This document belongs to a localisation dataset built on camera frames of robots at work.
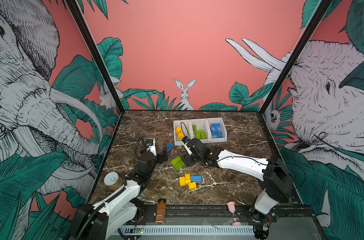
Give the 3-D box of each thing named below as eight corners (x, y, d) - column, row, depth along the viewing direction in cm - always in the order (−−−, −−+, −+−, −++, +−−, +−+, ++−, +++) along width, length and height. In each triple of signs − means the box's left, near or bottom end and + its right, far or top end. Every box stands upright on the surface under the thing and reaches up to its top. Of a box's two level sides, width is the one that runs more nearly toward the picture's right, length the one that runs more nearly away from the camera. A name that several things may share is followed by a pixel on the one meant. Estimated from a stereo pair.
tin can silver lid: (106, 189, 84) (100, 185, 78) (110, 176, 88) (105, 171, 83) (119, 189, 84) (115, 185, 78) (123, 176, 88) (119, 171, 83)
